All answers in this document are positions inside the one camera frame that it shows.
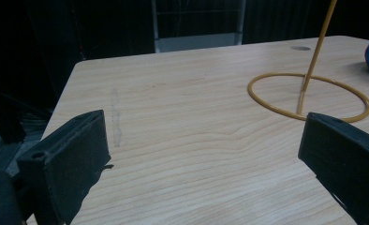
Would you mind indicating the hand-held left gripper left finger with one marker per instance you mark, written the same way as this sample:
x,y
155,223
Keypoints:
x,y
70,156

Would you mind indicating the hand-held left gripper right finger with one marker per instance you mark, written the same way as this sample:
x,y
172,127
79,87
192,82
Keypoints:
x,y
345,156

